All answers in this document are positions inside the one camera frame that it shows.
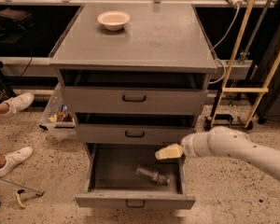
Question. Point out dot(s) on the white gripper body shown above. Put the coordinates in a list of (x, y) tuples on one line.
[(190, 146)]

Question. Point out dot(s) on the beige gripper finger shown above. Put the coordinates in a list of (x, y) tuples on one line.
[(170, 152)]

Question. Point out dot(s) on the clear plastic water bottle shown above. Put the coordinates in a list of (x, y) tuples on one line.
[(153, 175)]

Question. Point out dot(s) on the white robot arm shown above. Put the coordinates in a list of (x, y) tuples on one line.
[(225, 142)]

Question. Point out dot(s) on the grey bottom drawer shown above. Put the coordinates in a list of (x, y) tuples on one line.
[(112, 182)]

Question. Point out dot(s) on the grey drawer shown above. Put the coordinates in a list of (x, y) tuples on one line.
[(133, 129), (112, 182), (104, 91)]

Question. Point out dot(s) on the grey middle drawer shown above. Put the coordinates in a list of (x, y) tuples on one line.
[(133, 129)]

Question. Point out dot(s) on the grey drawer cabinet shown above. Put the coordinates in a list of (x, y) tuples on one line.
[(163, 37)]

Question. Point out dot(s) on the grey top drawer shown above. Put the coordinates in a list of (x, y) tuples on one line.
[(104, 91)]

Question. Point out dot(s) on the clear plastic trash bin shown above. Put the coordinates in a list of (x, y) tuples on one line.
[(57, 119)]

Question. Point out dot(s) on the grey metal rod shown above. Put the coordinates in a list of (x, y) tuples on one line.
[(15, 184)]

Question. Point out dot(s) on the white paper bowl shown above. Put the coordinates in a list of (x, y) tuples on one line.
[(113, 20)]

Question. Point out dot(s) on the white sneaker lower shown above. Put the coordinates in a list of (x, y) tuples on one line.
[(15, 158)]

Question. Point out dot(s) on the white sneaker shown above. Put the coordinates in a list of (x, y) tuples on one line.
[(14, 105), (15, 158)]

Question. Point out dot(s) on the yellow black hand tool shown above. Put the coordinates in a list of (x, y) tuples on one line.
[(20, 192)]

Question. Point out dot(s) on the white sneaker upper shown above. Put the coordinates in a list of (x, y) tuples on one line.
[(14, 105)]

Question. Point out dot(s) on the black box on shelf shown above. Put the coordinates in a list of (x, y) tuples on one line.
[(16, 20)]

